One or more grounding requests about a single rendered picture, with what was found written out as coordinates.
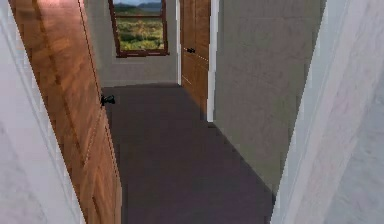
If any brown framed window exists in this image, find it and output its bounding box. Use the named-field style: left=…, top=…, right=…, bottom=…
left=107, top=0, right=171, bottom=59

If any brown wooden room door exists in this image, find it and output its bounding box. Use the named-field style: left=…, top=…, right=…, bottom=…
left=8, top=0, right=123, bottom=224
left=179, top=0, right=212, bottom=120

